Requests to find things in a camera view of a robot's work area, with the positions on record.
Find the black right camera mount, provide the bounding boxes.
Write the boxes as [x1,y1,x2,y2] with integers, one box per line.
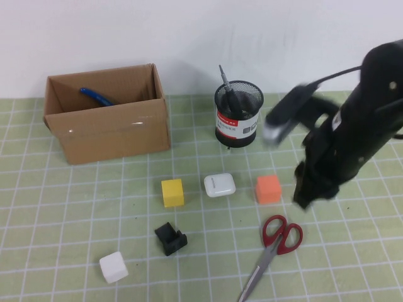
[304,93,339,130]

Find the black right camera cable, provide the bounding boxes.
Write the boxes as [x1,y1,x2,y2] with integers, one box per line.
[311,64,365,87]

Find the blue handled pliers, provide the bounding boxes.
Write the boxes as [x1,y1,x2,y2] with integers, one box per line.
[79,87,116,108]

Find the orange cube block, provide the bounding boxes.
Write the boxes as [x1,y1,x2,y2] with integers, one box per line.
[255,174,282,205]

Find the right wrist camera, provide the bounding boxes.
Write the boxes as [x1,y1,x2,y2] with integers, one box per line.
[263,82,319,146]

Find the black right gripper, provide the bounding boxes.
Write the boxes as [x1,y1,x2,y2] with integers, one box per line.
[292,39,403,211]

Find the green checkered tablecloth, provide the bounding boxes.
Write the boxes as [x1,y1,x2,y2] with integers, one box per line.
[0,90,403,302]

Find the white earbuds case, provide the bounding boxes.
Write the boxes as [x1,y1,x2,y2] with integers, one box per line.
[203,172,236,198]

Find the red handled scissors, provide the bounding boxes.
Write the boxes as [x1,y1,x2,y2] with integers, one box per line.
[236,214,304,302]

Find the white cube block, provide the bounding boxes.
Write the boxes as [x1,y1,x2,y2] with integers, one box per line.
[99,250,130,284]

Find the black mesh pen holder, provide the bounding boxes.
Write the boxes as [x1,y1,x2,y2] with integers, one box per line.
[214,80,265,148]

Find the yellow cube block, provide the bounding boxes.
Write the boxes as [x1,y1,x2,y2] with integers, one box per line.
[161,178,185,208]

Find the black plastic bracket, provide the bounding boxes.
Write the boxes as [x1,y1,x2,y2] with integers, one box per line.
[154,221,188,256]

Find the black handled screwdriver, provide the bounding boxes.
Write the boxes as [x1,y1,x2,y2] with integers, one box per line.
[218,64,242,113]

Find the brown cardboard box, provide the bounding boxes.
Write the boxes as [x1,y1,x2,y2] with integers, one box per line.
[43,64,173,165]

